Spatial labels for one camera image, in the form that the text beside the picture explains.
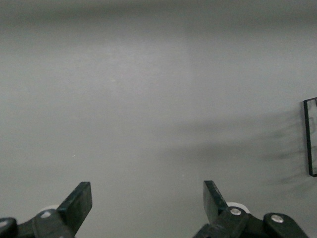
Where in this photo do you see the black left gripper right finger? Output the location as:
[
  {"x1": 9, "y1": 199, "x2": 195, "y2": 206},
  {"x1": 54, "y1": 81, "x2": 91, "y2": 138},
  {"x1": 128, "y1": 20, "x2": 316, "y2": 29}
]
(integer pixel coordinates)
[{"x1": 193, "y1": 180, "x2": 309, "y2": 238}]

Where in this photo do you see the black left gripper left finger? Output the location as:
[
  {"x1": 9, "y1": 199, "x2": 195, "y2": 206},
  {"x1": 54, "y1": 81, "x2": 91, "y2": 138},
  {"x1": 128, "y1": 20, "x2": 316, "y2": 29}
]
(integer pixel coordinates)
[{"x1": 0, "y1": 181, "x2": 93, "y2": 238}]

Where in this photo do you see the black wire cup holder rack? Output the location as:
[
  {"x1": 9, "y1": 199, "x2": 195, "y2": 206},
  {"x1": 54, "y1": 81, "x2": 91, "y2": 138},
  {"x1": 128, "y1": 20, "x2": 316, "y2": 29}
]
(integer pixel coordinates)
[{"x1": 303, "y1": 97, "x2": 317, "y2": 177}]

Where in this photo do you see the dark grey table mat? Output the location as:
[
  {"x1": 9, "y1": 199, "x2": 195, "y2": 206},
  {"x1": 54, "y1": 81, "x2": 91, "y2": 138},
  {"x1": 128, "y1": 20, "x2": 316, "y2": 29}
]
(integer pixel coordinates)
[{"x1": 0, "y1": 0, "x2": 317, "y2": 238}]

